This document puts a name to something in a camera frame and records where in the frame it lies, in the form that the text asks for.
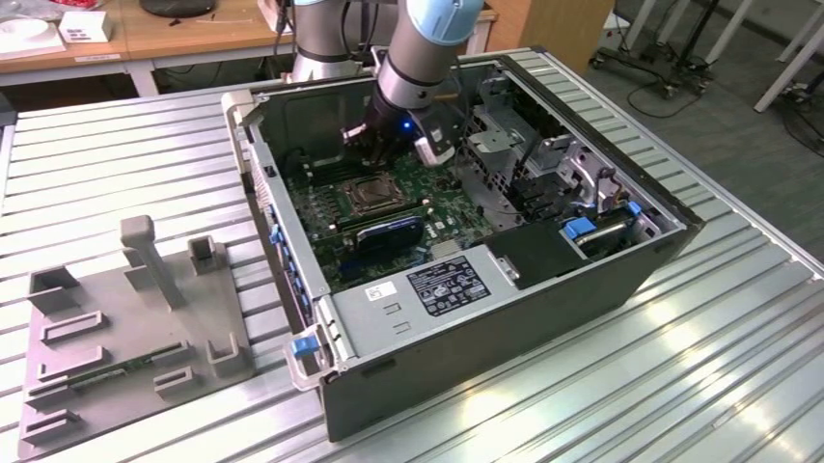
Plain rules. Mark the white round device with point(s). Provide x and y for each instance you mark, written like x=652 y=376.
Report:
x=25 y=34

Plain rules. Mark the silver drive cage bracket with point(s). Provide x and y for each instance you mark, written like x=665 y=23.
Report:
x=492 y=141

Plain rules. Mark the silver finned heat sink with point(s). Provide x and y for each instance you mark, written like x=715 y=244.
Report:
x=445 y=248

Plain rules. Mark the wooden cabinet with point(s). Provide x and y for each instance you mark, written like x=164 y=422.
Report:
x=560 y=34

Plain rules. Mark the red packet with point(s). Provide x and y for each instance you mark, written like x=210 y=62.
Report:
x=80 y=3

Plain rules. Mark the grey power supply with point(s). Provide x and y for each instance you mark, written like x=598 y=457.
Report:
x=379 y=320

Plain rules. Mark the black wheeled stand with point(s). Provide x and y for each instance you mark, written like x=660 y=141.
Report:
x=692 y=29

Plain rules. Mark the wooden desk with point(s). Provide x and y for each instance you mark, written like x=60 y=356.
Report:
x=25 y=60
x=212 y=34

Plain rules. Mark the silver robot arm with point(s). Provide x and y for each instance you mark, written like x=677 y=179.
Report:
x=411 y=62

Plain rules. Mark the perforated metal drive cage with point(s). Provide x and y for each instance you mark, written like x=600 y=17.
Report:
x=509 y=120

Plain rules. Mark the black graphics card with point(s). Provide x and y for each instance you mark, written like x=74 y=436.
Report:
x=386 y=238

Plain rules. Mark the white labelled box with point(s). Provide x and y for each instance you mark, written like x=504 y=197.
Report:
x=83 y=26

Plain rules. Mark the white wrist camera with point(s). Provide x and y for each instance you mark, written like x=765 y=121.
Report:
x=433 y=152

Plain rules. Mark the CPU socket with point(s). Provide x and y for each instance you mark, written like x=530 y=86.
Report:
x=386 y=207

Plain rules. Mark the green motherboard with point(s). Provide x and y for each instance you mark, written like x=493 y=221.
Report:
x=450 y=202

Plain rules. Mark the white table frame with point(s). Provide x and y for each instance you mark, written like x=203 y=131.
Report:
x=785 y=72

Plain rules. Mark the silver CPU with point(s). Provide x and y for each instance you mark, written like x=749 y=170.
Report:
x=377 y=192

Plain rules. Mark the blue plastic latch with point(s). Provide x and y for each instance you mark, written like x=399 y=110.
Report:
x=273 y=235
x=301 y=348
x=632 y=208
x=576 y=229

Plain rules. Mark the black plastic drive bay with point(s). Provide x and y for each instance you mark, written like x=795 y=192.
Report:
x=528 y=255

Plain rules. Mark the black and grey PC case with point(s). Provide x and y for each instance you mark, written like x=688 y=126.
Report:
x=489 y=366

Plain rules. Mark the silver metal bay frame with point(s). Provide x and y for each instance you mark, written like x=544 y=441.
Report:
x=573 y=159

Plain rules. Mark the black round base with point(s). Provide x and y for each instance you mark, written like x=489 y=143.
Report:
x=176 y=6

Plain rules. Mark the grey parts rack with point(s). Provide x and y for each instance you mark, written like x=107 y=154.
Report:
x=148 y=328

